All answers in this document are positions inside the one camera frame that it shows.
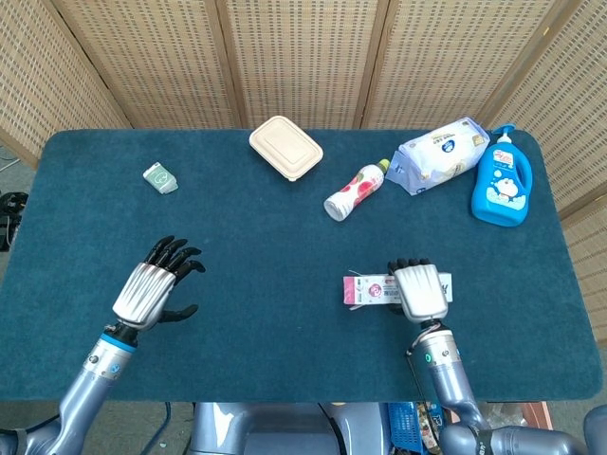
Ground woven bamboo folding screen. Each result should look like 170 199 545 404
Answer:
0 0 607 347

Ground blue detergent pump bottle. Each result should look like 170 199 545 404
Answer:
470 123 534 228

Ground pink label drink bottle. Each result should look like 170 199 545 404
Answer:
322 158 392 223

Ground grey-blue robot torso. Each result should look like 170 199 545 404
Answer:
189 401 395 455

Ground blue plastic basket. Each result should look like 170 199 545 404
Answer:
387 401 424 454

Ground small green packet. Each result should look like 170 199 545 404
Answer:
141 161 180 195

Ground beige lidded food container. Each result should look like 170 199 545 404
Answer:
248 115 324 183

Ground white red toothpaste box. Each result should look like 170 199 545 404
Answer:
341 270 454 313

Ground black floor equipment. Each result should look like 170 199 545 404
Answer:
0 191 29 252

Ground blue floor cable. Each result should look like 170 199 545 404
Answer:
139 401 173 455

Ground teal felt table cover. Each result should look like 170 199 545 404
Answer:
0 128 603 404

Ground wooden crate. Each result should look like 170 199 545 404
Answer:
519 401 555 431

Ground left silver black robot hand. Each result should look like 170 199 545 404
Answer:
112 235 207 332

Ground wet wipes pack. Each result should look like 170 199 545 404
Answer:
384 116 491 197

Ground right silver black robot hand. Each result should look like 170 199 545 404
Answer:
387 257 450 324

